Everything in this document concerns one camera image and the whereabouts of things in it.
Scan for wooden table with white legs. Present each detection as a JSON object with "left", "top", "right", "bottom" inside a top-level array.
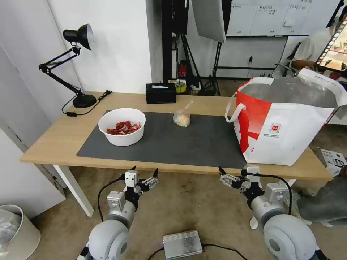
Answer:
[{"left": 19, "top": 91, "right": 334, "bottom": 217}]

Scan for black power box cable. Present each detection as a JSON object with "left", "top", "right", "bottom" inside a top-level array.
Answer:
[{"left": 202, "top": 243, "right": 267, "bottom": 260}]

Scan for red crayfish shells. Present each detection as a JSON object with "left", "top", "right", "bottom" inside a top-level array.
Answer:
[{"left": 106, "top": 121, "right": 143, "bottom": 135}]

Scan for yellow green tape roll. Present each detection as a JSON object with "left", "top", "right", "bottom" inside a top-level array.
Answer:
[{"left": 170, "top": 79, "right": 187, "bottom": 94}]

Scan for dark grey desk mat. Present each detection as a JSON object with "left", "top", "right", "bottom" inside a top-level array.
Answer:
[{"left": 76, "top": 109, "right": 247, "bottom": 167}]

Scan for white round takeout bowl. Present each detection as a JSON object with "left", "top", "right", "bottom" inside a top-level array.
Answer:
[{"left": 98, "top": 108, "right": 146, "bottom": 147}]

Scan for black tissue box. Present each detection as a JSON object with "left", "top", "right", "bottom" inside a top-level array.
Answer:
[{"left": 145, "top": 83, "right": 177, "bottom": 105}]

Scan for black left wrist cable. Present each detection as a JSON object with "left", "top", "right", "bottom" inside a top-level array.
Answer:
[{"left": 97, "top": 177, "right": 126, "bottom": 223}]

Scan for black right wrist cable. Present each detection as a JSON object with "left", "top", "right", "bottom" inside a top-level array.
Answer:
[{"left": 256, "top": 174, "right": 293, "bottom": 215}]

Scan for clear plastic bag with food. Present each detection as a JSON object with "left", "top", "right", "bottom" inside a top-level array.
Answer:
[{"left": 170, "top": 99, "right": 194, "bottom": 128}]

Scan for red fire extinguisher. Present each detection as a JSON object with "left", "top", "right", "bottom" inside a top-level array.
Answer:
[{"left": 178, "top": 60, "right": 188, "bottom": 79}]

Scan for white printed cardboard box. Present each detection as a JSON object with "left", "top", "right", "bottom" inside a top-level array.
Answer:
[{"left": 320, "top": 148, "right": 347, "bottom": 177}]

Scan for white red takeout bag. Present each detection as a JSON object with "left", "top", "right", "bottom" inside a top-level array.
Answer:
[{"left": 224, "top": 68, "right": 347, "bottom": 166}]

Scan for silver metal power box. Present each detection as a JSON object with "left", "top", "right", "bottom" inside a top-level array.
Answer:
[{"left": 162, "top": 229, "right": 204, "bottom": 259}]

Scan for tablet with colourful screen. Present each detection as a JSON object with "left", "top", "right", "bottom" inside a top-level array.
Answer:
[{"left": 316, "top": 16, "right": 347, "bottom": 74}]

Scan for person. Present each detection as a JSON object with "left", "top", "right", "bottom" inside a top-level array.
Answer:
[{"left": 287, "top": 15, "right": 347, "bottom": 72}]

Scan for grey fabric bundle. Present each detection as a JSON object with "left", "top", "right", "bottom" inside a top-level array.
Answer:
[{"left": 295, "top": 167, "right": 347, "bottom": 228}]

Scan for black tripod stand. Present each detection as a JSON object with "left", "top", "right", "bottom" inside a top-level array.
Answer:
[{"left": 200, "top": 40, "right": 223, "bottom": 97}]

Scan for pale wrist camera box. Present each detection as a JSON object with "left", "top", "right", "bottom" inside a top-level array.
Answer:
[
  {"left": 241, "top": 165, "right": 261, "bottom": 178},
  {"left": 125, "top": 170, "right": 139, "bottom": 188}
]

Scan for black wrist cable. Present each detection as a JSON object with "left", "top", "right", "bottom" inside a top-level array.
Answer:
[
  {"left": 256, "top": 174, "right": 293, "bottom": 215},
  {"left": 97, "top": 177, "right": 126, "bottom": 223}
]

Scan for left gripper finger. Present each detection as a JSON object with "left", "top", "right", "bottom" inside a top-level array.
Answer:
[
  {"left": 138, "top": 168, "right": 160, "bottom": 191},
  {"left": 120, "top": 165, "right": 137, "bottom": 186}
]

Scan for black lamp power cable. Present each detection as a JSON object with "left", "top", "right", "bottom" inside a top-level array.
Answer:
[{"left": 61, "top": 90, "right": 113, "bottom": 117}]

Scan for grey studio softbox panel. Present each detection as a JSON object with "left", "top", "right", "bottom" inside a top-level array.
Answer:
[{"left": 191, "top": 0, "right": 227, "bottom": 44}]

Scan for white wall board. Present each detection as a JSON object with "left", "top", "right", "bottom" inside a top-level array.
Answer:
[{"left": 224, "top": 0, "right": 340, "bottom": 38}]

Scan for white waste bin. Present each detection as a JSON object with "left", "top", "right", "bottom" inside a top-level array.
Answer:
[{"left": 0, "top": 204, "right": 42, "bottom": 260}]

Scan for black desk lamp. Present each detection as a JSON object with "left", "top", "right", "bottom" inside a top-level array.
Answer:
[{"left": 38, "top": 23, "right": 97, "bottom": 109}]

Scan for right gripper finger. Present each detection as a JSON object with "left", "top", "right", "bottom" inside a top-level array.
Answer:
[{"left": 218, "top": 166, "right": 244, "bottom": 191}]

